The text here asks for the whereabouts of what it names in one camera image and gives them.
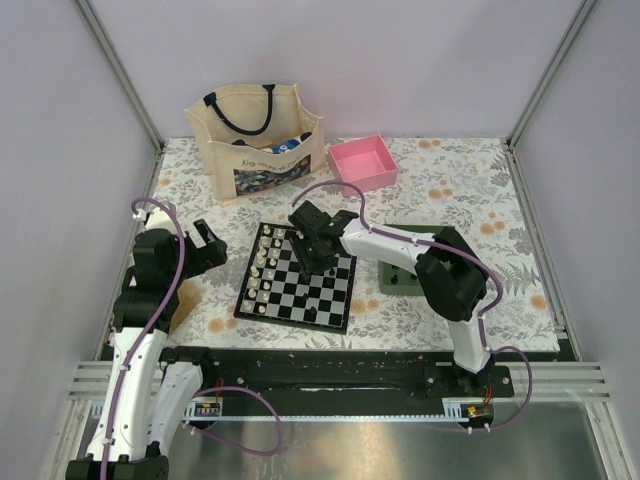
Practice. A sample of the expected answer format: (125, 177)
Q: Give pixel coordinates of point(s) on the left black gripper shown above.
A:
(213, 253)

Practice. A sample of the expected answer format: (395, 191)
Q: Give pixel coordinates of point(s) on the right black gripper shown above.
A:
(307, 266)

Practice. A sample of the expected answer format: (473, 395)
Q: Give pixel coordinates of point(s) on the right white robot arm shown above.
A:
(452, 279)

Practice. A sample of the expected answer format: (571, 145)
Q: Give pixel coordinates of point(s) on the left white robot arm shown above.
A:
(150, 384)

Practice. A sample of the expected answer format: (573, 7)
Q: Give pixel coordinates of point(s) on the white bishop far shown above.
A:
(261, 256)

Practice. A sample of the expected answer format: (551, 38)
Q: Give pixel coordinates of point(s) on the black and white chessboard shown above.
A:
(285, 305)

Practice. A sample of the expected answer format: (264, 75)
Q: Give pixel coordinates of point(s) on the green plastic tray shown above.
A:
(408, 284)

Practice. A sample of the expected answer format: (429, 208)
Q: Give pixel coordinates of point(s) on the pink plastic box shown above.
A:
(365, 162)

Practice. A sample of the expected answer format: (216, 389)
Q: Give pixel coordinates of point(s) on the blue white carton in bag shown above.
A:
(290, 144)

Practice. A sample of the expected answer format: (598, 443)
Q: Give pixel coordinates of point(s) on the cream canvas tote bag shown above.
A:
(234, 128)

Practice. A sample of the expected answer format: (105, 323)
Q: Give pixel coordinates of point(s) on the floral table mat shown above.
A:
(464, 183)

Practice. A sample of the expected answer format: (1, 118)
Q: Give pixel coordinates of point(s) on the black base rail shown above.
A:
(341, 383)

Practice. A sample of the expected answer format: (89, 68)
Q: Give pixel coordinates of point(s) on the left aluminium frame post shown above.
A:
(105, 45)

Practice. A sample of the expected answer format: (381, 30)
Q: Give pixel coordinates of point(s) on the aluminium frame post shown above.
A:
(571, 35)
(105, 45)

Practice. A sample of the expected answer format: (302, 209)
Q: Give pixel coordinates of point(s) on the right aluminium frame post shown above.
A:
(571, 35)

